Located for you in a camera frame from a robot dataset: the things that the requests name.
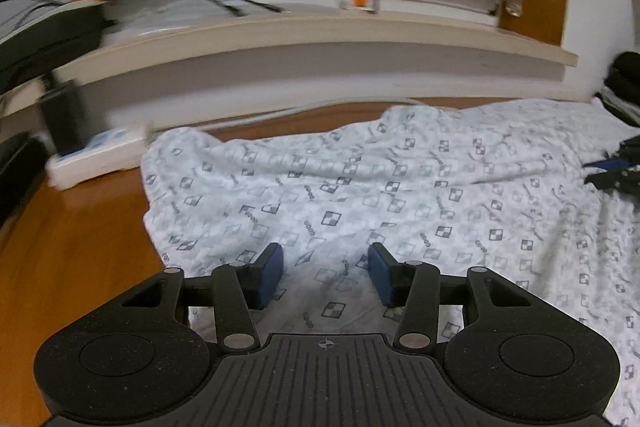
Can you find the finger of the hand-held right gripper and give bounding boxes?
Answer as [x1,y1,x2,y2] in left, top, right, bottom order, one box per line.
[604,139,640,159]
[584,159,640,192]

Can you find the grey cable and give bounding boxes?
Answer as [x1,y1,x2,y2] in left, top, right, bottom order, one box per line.
[150,96,426,134]

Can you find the beige windowsill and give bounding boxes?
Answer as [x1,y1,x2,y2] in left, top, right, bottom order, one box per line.
[0,14,580,118]

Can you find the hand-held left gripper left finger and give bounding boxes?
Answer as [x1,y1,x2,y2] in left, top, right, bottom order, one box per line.
[120,242,285,354]

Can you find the black power adapter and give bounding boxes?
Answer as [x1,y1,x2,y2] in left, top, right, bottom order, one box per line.
[41,79,93,156]

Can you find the black box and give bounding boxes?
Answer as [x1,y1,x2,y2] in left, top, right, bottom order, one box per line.
[0,4,107,94]

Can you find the black cable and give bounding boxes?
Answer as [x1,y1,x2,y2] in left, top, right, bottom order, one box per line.
[105,0,285,16]

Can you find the black flat object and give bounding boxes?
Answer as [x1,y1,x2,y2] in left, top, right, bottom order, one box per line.
[0,132,48,228]

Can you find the white power strip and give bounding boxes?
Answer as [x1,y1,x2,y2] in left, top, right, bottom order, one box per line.
[46,124,153,188]

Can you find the grey folded garment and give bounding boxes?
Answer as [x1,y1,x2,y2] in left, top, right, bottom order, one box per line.
[599,87,640,120]

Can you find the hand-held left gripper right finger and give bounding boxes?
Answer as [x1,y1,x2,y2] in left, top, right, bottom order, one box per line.
[368,242,534,353]

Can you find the white checker-print garment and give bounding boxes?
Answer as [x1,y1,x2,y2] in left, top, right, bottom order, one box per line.
[141,99,640,427]

